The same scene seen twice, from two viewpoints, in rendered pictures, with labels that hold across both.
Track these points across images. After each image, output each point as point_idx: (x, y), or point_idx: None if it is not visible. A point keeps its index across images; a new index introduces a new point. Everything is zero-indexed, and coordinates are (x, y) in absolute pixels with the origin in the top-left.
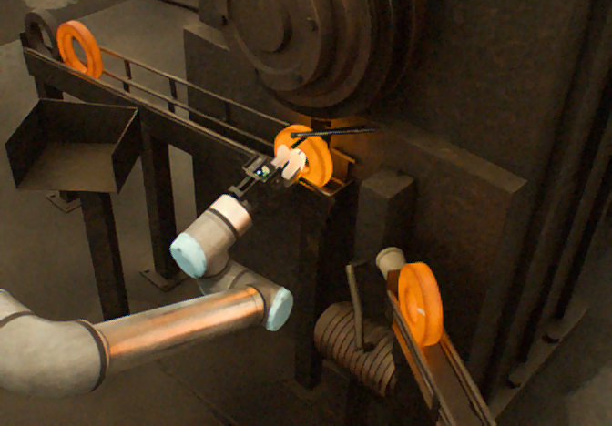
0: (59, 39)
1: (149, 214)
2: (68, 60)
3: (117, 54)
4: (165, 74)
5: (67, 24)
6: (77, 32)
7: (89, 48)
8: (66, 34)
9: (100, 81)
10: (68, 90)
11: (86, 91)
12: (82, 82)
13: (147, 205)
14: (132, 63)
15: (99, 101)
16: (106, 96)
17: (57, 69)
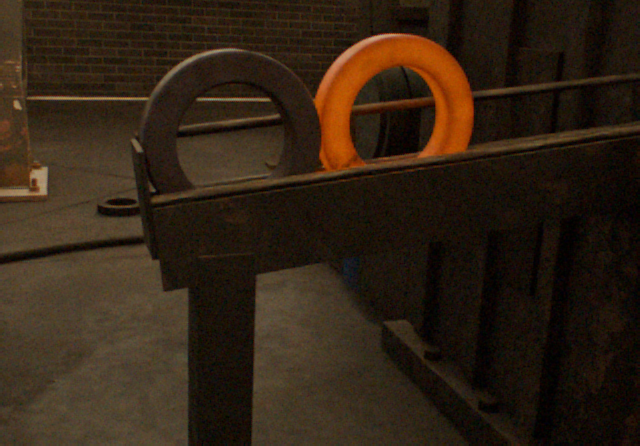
0: (338, 102)
1: (620, 426)
2: (359, 158)
3: (478, 92)
4: (629, 75)
5: (391, 36)
6: (434, 45)
7: (466, 80)
8: (376, 71)
9: (532, 141)
10: (390, 237)
11: (476, 197)
12: (469, 174)
13: (619, 405)
14: (531, 93)
15: (527, 199)
16: (559, 168)
17: (356, 188)
